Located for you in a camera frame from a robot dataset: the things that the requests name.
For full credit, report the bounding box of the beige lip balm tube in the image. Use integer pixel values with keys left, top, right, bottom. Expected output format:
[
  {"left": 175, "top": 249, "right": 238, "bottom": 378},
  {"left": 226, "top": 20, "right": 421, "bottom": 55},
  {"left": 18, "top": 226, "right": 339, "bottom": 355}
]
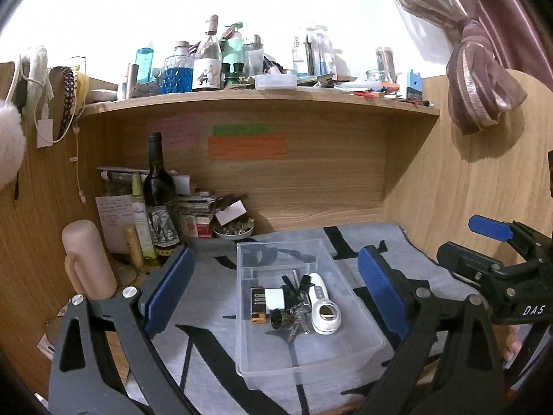
[{"left": 124, "top": 227, "right": 144, "bottom": 269}]

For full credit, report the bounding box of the grey mat with black pattern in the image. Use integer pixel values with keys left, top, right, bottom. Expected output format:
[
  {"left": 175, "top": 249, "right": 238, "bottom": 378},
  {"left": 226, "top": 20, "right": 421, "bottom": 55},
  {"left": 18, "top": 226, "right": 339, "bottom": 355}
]
[{"left": 125, "top": 222, "right": 489, "bottom": 415}]

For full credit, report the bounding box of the clear tumbler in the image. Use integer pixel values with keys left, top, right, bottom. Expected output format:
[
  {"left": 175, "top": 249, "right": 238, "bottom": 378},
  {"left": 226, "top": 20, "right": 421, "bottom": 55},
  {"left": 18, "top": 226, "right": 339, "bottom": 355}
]
[{"left": 244, "top": 35, "right": 264, "bottom": 79}]

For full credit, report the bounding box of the beige mug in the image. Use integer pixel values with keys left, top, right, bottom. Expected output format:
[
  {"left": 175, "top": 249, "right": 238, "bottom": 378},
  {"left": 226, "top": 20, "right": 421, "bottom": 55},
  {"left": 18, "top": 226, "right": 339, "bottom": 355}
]
[{"left": 61, "top": 220, "right": 118, "bottom": 300}]

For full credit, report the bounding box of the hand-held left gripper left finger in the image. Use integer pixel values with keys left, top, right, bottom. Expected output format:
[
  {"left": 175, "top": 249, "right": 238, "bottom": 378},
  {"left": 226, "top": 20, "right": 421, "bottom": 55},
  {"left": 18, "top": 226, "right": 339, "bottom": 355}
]
[{"left": 48, "top": 246, "right": 196, "bottom": 415}]

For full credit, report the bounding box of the orange sticky note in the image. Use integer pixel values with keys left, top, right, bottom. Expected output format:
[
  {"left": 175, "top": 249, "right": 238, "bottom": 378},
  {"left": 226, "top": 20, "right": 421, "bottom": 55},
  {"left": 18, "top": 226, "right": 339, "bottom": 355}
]
[{"left": 207, "top": 135, "right": 288, "bottom": 160}]

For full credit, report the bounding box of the clear toothbrush holder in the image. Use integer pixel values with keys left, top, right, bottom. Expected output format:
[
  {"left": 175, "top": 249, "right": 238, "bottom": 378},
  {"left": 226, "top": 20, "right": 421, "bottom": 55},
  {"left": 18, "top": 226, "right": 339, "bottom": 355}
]
[{"left": 307, "top": 26, "right": 338, "bottom": 76}]

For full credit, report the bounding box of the white handheld massager device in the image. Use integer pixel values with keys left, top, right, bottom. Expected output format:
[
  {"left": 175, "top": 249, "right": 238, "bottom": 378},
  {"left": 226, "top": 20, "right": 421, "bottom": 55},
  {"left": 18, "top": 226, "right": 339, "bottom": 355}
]
[{"left": 302, "top": 272, "right": 343, "bottom": 335}]

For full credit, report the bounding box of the clear bottle with white label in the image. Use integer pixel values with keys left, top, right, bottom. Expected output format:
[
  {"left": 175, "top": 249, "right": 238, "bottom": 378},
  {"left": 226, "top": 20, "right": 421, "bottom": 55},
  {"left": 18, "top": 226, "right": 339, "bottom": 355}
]
[{"left": 192, "top": 15, "right": 222, "bottom": 91}]

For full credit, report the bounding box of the rolled printed paper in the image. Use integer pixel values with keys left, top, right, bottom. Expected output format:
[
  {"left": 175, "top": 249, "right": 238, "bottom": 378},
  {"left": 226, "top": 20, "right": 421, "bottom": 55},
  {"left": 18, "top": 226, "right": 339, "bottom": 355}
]
[{"left": 97, "top": 166, "right": 178, "bottom": 182}]

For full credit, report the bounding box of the beige earphone cable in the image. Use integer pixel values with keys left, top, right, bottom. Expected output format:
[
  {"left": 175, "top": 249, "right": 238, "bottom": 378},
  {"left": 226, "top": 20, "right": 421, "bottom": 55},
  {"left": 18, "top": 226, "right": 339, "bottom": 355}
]
[{"left": 69, "top": 117, "right": 87, "bottom": 204}]

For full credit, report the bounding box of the white charger with cable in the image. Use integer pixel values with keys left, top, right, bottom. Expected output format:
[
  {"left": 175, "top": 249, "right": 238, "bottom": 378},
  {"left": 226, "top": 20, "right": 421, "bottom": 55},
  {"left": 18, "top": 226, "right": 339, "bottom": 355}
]
[{"left": 34, "top": 91, "right": 55, "bottom": 148}]

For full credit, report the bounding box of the black and gold tube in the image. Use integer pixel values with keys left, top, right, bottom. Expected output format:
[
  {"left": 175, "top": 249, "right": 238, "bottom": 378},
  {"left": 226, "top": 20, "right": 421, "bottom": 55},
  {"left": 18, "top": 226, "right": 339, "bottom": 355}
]
[{"left": 250, "top": 286, "right": 268, "bottom": 324}]

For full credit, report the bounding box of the tall glass jar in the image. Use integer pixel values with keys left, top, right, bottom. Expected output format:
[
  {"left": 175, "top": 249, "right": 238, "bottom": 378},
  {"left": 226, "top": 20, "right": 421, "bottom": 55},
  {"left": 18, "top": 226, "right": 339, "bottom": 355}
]
[{"left": 375, "top": 47, "right": 397, "bottom": 85}]

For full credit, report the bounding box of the blue plastic box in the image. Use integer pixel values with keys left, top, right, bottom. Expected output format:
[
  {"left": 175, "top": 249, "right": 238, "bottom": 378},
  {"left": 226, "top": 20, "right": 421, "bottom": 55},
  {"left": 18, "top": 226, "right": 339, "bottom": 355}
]
[{"left": 406, "top": 69, "right": 422, "bottom": 100}]

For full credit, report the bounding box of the dark green small bottle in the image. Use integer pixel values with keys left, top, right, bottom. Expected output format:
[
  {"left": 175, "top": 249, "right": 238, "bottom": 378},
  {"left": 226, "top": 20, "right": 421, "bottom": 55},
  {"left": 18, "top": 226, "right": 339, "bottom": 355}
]
[{"left": 222, "top": 63, "right": 243, "bottom": 87}]

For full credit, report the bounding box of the white charger plug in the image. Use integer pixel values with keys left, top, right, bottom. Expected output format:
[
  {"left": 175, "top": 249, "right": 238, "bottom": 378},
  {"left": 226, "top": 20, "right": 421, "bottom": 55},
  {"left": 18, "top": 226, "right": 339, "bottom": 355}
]
[{"left": 264, "top": 287, "right": 286, "bottom": 311}]

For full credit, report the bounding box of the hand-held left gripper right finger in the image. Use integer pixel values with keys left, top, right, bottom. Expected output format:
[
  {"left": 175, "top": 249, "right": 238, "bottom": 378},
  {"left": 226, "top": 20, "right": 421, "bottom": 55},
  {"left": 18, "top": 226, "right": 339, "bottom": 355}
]
[{"left": 358, "top": 246, "right": 506, "bottom": 415}]

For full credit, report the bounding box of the green spray bottle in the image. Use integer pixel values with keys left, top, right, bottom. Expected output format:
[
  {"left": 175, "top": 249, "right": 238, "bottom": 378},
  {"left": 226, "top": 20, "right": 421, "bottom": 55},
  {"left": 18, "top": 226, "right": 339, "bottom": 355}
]
[{"left": 131, "top": 172, "right": 157, "bottom": 266}]

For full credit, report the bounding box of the green sticky note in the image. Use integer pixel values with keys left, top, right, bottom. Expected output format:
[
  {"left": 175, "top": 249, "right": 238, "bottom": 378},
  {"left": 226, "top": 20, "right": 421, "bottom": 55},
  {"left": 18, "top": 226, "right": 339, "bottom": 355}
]
[{"left": 213, "top": 124, "right": 272, "bottom": 137}]

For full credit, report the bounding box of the white fluffy ball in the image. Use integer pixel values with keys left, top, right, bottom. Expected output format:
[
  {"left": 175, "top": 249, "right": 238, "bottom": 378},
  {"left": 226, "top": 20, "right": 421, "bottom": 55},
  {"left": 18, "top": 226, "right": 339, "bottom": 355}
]
[{"left": 0, "top": 99, "right": 27, "bottom": 186}]

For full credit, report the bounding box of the pink sticky note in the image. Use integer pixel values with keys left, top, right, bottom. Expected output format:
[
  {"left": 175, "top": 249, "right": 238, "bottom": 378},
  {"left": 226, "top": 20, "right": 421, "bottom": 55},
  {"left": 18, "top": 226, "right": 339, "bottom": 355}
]
[{"left": 149, "top": 117, "right": 201, "bottom": 148}]

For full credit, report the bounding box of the clear plastic storage box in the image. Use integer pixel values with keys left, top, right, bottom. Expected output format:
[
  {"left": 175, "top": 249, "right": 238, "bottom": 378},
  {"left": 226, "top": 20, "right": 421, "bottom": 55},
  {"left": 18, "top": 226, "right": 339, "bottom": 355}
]
[{"left": 235, "top": 238, "right": 386, "bottom": 392}]

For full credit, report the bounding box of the white and pink card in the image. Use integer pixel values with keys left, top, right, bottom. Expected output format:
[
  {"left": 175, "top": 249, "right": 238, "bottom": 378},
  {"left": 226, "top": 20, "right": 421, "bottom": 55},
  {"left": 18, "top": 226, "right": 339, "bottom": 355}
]
[{"left": 215, "top": 200, "right": 248, "bottom": 225}]

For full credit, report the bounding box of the blue patterned glass bottle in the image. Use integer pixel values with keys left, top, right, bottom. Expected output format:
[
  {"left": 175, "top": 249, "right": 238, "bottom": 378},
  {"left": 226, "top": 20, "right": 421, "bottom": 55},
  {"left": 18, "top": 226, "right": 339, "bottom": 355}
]
[{"left": 162, "top": 41, "right": 193, "bottom": 94}]

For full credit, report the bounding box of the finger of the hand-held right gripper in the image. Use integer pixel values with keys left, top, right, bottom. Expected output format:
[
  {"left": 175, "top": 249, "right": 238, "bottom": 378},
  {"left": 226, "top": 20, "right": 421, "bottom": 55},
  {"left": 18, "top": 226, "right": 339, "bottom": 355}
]
[
  {"left": 469, "top": 215, "right": 553, "bottom": 256},
  {"left": 436, "top": 242, "right": 519, "bottom": 288}
]

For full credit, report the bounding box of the wooden desk hutch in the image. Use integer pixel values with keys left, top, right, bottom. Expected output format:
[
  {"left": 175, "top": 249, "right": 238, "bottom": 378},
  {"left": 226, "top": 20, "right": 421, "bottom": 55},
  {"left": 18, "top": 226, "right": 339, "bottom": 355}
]
[{"left": 0, "top": 63, "right": 553, "bottom": 269}]

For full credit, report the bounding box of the mint green pump bottle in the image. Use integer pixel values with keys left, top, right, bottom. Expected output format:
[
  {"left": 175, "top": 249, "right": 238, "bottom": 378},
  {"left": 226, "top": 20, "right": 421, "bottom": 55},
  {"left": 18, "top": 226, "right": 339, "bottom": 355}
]
[{"left": 222, "top": 21, "right": 245, "bottom": 74}]

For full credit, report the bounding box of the white cloth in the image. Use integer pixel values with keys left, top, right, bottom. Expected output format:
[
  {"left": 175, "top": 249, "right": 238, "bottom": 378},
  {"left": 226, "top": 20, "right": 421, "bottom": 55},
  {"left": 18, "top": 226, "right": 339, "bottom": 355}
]
[{"left": 17, "top": 45, "right": 55, "bottom": 96}]

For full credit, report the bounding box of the mauve tied curtain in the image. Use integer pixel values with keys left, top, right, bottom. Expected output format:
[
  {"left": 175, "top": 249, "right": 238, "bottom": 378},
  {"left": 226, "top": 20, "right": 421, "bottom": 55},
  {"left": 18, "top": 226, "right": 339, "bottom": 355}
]
[{"left": 372, "top": 0, "right": 530, "bottom": 135}]

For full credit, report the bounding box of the person's right hand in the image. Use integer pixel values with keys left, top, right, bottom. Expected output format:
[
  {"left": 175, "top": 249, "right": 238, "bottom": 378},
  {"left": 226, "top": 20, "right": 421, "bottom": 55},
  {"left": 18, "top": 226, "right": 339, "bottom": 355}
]
[{"left": 503, "top": 326, "right": 524, "bottom": 360}]

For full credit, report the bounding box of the teal plastic bottle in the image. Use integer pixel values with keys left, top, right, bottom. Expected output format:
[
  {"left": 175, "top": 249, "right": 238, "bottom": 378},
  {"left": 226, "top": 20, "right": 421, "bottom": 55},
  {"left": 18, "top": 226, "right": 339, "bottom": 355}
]
[{"left": 135, "top": 47, "right": 155, "bottom": 83}]

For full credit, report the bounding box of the white bowl of beads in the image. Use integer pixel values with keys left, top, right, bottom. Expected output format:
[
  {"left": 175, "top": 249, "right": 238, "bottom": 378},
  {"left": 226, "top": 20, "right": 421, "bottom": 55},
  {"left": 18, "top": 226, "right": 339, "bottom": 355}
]
[{"left": 213, "top": 220, "right": 255, "bottom": 240}]

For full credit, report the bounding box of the beaded headband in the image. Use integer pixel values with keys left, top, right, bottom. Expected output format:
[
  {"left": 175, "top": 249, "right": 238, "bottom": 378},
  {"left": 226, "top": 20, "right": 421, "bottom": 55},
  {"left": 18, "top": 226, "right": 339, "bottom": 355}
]
[{"left": 60, "top": 67, "right": 78, "bottom": 135}]

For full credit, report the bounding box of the brown tube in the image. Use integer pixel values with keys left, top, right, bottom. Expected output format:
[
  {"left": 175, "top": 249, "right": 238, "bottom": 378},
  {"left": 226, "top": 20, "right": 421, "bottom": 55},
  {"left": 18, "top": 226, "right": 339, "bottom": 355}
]
[{"left": 125, "top": 64, "right": 140, "bottom": 98}]

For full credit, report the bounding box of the black round metal cap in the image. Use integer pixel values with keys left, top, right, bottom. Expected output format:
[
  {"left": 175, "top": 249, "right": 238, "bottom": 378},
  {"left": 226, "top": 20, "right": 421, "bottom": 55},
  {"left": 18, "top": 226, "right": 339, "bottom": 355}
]
[{"left": 270, "top": 308, "right": 294, "bottom": 331}]

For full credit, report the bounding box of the dark stone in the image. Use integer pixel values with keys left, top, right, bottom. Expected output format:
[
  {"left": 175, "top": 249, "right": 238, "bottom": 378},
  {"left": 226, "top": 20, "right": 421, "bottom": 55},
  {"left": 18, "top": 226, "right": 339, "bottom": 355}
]
[{"left": 130, "top": 80, "right": 162, "bottom": 98}]

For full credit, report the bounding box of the dark wine bottle elephant label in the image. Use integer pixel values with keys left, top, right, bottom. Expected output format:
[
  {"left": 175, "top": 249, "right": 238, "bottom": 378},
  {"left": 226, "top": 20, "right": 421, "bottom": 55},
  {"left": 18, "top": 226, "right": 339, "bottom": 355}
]
[{"left": 142, "top": 132, "right": 182, "bottom": 264}]

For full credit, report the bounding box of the white plastic container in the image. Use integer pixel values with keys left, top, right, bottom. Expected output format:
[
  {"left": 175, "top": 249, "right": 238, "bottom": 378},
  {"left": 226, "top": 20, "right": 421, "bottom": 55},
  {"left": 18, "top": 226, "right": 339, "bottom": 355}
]
[{"left": 254, "top": 73, "right": 299, "bottom": 90}]

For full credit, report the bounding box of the clear bottle with blue liquid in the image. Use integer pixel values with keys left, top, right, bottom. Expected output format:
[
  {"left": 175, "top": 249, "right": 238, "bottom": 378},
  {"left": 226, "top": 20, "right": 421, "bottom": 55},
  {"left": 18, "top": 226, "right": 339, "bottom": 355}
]
[{"left": 291, "top": 37, "right": 312, "bottom": 76}]

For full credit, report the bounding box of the bunch of black keys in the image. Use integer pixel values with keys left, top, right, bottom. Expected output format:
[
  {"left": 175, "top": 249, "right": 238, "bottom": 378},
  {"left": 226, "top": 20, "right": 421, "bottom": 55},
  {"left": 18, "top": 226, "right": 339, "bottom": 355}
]
[{"left": 281, "top": 270, "right": 314, "bottom": 342}]

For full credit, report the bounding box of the white handwritten paper note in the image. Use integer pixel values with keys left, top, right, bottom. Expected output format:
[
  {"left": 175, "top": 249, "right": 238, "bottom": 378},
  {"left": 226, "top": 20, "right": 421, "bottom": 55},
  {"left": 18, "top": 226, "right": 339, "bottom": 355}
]
[{"left": 95, "top": 194, "right": 134, "bottom": 253}]

